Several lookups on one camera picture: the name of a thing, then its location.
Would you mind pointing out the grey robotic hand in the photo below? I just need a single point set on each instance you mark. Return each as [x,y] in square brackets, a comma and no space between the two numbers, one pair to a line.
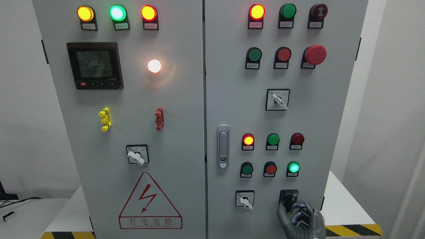
[306,223]

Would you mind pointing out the green push button lower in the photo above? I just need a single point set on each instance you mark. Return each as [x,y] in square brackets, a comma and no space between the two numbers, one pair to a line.
[246,170]

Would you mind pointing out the white platform with hazard stripes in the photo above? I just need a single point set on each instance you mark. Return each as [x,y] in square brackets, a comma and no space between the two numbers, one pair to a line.
[344,217]

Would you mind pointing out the green lamp middle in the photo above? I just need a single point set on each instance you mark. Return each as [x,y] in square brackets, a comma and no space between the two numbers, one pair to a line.
[272,142]

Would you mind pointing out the small black white adapter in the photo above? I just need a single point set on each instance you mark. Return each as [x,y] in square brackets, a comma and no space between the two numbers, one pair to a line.
[8,216]

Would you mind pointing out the red mushroom emergency stop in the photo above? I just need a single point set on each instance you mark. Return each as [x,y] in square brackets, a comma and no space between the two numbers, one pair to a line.
[312,56]

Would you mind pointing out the white selector switch left door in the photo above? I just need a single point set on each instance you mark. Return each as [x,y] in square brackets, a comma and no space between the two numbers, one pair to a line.
[138,154]

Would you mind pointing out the lit green indicator lamp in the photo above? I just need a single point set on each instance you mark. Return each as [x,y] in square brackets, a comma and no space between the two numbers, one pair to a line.
[119,17]

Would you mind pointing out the lit red lamp right top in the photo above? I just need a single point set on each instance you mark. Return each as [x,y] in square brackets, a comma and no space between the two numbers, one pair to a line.
[256,16]

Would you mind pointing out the white selector switch lower right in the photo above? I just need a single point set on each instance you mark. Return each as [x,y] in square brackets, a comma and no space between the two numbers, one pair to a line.
[245,199]

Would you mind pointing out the glowing white round lamp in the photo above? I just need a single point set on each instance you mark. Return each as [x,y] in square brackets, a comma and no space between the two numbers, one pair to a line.
[154,66]

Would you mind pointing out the green lamp lower right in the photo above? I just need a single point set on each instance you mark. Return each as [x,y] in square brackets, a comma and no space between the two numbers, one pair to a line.
[292,169]

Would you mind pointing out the black digital power meter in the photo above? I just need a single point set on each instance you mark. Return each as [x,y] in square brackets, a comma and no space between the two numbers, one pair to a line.
[95,65]

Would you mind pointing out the dark red buzzer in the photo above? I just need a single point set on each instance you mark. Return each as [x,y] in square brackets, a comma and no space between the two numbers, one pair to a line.
[317,14]

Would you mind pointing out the black device with antenna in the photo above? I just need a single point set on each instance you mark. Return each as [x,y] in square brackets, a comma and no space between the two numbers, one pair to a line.
[7,196]

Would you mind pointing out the lit red lamp middle left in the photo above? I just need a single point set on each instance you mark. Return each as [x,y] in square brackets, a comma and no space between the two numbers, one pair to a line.
[247,142]

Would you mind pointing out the silver door lock handle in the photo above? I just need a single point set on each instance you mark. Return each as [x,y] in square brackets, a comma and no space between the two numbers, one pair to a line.
[223,131]

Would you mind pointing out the red push button lower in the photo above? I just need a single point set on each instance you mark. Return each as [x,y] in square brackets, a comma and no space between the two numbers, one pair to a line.
[270,169]

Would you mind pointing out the yellow terminal clip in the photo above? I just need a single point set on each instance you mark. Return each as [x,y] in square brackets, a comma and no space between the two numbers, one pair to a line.
[105,119]

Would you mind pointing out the black rotary knob switch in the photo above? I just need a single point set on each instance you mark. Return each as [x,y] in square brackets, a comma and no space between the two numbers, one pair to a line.
[288,198]

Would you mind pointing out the green lamp right top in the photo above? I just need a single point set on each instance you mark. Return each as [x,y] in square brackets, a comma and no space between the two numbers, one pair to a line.
[286,15]

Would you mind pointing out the red electric hazard warning sticker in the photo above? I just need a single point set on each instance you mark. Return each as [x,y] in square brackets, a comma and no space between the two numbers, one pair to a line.
[148,207]

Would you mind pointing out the lit red lamp left door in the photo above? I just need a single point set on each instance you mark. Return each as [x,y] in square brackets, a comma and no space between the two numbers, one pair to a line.
[149,16]

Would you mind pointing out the white selector switch upper right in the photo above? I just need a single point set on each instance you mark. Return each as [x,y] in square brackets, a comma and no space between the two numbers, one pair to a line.
[277,99]

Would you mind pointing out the yellow indicator lamp top left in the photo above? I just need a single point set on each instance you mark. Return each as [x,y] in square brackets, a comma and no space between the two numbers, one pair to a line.
[87,18]

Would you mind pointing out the red lamp middle right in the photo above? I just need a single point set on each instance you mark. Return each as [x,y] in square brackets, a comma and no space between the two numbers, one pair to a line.
[297,140]

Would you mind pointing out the white selector switch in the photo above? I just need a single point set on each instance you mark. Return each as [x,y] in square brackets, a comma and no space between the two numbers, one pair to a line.
[277,99]
[245,199]

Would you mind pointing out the green push button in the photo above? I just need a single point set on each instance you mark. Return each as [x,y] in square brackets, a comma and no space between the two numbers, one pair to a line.
[253,58]
[246,170]

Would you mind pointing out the green push button upper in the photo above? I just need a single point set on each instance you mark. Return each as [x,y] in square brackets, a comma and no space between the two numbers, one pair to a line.
[253,58]

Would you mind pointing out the red push button upper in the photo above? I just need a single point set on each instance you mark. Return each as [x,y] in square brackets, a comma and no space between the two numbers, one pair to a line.
[282,57]

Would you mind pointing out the red terminal clip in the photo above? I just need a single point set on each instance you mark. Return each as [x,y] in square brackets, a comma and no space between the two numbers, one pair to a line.
[159,114]

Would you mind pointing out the red push button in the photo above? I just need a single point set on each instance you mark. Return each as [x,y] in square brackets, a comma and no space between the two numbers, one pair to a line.
[270,169]
[282,57]

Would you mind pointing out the grey electrical control cabinet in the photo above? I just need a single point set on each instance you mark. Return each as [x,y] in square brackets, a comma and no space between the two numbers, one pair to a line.
[203,83]

